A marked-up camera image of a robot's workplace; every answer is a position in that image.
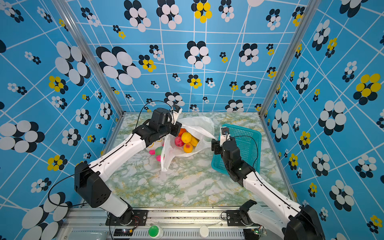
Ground small circuit board left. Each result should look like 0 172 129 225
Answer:
114 229 133 237

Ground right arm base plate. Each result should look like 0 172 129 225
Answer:
226 210 250 227

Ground yellow lemon fruit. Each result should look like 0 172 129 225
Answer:
181 132 192 144

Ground pink panda plush toy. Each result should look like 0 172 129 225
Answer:
149 146 163 162

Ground teal plastic basket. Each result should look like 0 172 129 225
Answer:
221 124 262 173

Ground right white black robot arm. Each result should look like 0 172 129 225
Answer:
211 137 325 240

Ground yellow orange round fruit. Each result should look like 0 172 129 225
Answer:
183 143 194 153

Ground pink red fruit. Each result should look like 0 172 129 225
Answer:
175 136 185 147

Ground small circuit board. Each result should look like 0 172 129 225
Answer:
114 229 133 237
243 229 265 240

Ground white round button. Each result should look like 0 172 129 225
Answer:
199 226 210 238

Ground small circuit board right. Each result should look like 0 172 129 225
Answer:
243 229 265 240

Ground white translucent plastic bag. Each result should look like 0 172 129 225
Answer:
146 116 216 172

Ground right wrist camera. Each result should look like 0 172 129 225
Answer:
220 127 231 147

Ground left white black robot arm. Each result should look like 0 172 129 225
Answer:
74 105 182 226

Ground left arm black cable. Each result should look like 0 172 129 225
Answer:
47 100 175 208

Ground green push button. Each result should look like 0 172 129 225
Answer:
148 225 161 239

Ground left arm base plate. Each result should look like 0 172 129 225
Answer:
106 209 149 227

